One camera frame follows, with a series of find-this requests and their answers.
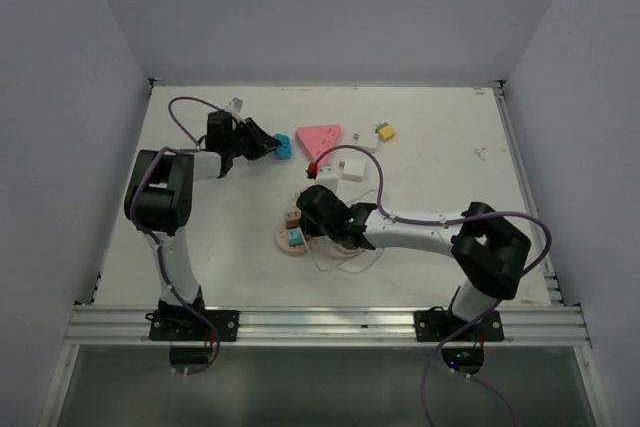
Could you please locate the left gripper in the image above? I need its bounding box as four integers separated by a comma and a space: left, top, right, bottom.
226, 117, 281, 161

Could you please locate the blue plug adapter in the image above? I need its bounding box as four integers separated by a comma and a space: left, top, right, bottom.
274, 133, 293, 159

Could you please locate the pink round socket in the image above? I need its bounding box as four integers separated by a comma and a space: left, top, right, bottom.
274, 223, 308, 257

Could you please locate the white charger plug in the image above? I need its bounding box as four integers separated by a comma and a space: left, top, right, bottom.
339, 159, 366, 183
353, 131, 379, 153

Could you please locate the pink triangular power strip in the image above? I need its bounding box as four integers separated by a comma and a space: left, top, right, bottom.
295, 124, 342, 162

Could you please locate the yellow plug adapter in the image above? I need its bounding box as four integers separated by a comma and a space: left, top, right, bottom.
375, 123, 396, 142

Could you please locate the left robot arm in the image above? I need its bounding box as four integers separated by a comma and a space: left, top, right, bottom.
124, 111, 282, 340

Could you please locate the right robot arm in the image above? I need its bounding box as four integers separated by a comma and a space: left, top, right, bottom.
296, 185, 531, 340

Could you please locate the brown pink plug adapter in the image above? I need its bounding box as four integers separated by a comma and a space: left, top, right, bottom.
283, 210, 301, 229

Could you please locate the teal plug adapter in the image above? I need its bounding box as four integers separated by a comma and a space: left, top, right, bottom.
286, 228, 305, 248

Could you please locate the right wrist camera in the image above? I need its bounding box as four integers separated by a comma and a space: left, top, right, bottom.
306, 163, 340, 194

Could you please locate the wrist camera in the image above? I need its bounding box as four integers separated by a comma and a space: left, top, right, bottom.
225, 97, 245, 123
306, 163, 340, 194

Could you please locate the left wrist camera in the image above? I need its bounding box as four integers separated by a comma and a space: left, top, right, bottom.
225, 97, 245, 123

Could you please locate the pink coiled cable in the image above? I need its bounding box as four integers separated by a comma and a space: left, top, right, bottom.
324, 241, 369, 261

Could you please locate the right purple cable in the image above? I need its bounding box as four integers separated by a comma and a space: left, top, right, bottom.
317, 145, 553, 427

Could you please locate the purple cable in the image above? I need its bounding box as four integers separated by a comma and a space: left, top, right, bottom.
317, 145, 553, 427
129, 95, 231, 376

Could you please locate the white cable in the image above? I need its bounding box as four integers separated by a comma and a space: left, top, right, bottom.
304, 191, 381, 276

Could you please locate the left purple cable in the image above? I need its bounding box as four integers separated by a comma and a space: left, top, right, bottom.
129, 95, 231, 376

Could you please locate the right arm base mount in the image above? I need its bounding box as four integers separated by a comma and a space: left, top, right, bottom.
413, 283, 505, 342

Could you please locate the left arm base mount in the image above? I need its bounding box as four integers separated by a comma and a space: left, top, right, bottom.
145, 298, 240, 342

